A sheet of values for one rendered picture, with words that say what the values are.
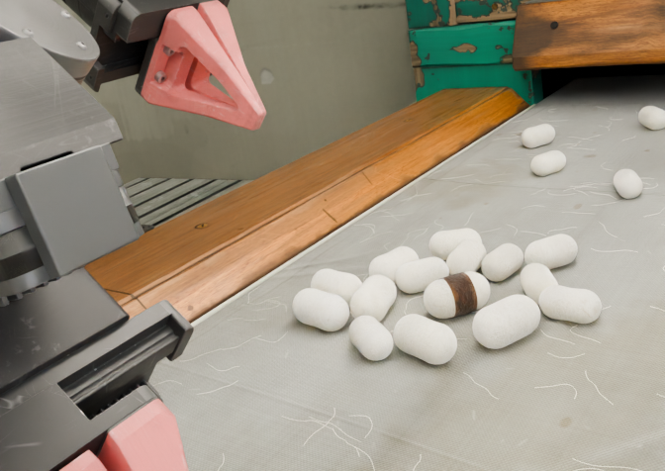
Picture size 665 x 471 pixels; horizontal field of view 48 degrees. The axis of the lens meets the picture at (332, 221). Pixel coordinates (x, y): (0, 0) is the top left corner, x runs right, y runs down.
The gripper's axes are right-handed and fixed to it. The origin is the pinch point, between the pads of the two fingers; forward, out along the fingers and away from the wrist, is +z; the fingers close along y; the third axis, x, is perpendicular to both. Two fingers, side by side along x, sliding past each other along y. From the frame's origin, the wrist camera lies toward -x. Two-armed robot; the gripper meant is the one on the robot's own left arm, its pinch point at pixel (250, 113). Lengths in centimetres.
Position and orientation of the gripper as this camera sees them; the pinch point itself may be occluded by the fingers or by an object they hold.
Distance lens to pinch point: 46.3
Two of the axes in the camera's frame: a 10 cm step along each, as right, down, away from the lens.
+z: 7.2, 6.6, -2.3
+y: 5.7, -3.5, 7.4
